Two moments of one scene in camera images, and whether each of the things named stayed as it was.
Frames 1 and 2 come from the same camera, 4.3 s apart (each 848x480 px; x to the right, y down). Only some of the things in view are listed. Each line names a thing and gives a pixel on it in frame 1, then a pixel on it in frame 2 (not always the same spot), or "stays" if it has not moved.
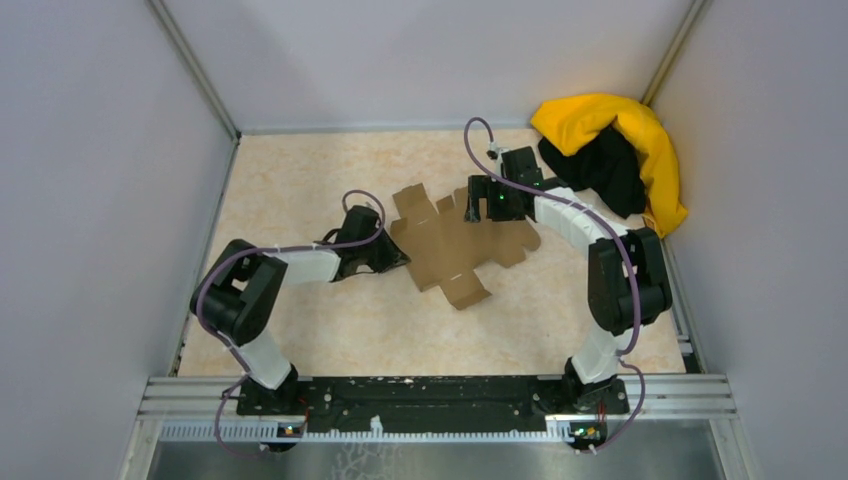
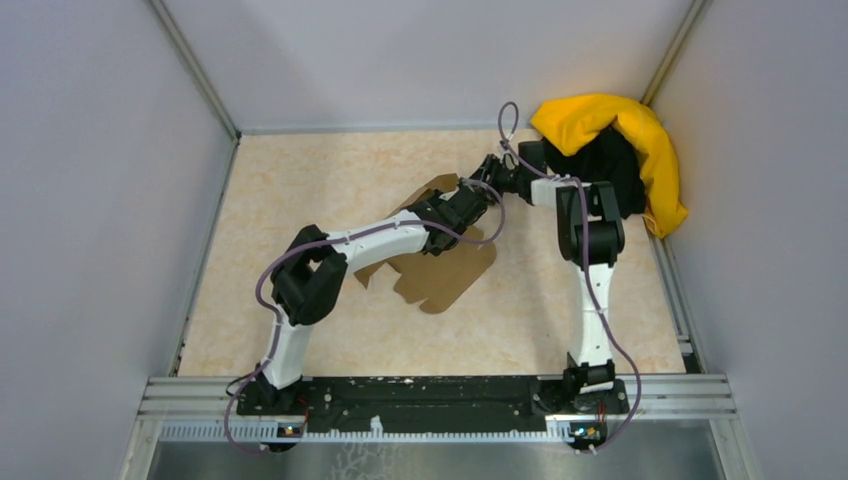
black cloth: [608, 166] stays
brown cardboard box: [443, 249] -> [448, 181]
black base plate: [433, 403] stays
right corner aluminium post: [693, 11] stays
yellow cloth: [562, 120] stays
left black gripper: [393, 256] -> [437, 198]
